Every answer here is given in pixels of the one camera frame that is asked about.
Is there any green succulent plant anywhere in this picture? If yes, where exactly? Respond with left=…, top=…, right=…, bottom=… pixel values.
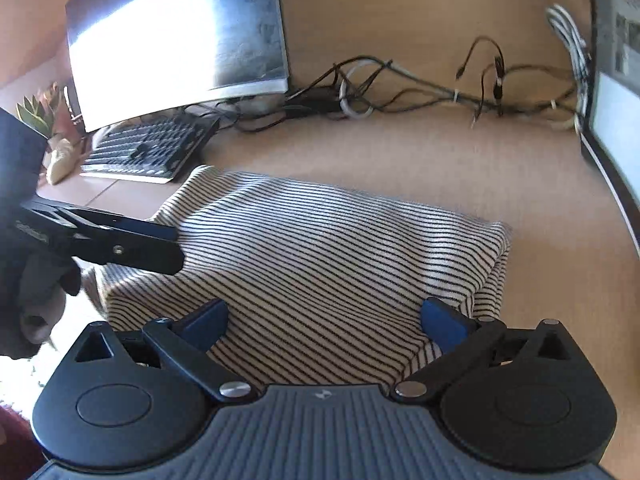
left=14, top=82, right=69, bottom=139

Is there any black computer monitor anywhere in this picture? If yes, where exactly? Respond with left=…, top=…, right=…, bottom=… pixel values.
left=64, top=0, right=291, bottom=134

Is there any striped beige sweater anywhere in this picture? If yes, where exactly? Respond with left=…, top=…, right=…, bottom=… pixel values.
left=92, top=164, right=514, bottom=391

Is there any black cable tangle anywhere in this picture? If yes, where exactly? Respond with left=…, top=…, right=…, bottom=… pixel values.
left=234, top=35, right=584, bottom=134

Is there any white looped cable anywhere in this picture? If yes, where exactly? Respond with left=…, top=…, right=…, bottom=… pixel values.
left=338, top=57, right=461, bottom=120

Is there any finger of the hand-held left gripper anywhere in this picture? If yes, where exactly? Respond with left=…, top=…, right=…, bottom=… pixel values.
left=54, top=207, right=180, bottom=240
left=72, top=232, right=186, bottom=276

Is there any white cable bundle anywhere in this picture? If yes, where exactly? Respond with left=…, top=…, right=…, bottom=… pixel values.
left=545, top=3, right=594, bottom=134

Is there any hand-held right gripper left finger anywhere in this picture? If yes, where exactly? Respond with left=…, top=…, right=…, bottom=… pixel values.
left=69, top=298, right=255, bottom=404

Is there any person's left hand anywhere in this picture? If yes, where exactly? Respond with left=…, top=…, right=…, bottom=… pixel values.
left=0, top=247, right=81, bottom=361

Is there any black keyboard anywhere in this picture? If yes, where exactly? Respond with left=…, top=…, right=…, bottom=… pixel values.
left=79, top=112, right=221, bottom=185

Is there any white computer case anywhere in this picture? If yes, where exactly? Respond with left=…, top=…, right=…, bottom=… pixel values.
left=579, top=0, right=640, bottom=256

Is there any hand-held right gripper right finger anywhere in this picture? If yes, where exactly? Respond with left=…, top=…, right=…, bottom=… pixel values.
left=389, top=297, right=582, bottom=405

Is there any dark red cloth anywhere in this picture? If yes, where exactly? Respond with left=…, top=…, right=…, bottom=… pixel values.
left=0, top=404, right=44, bottom=480

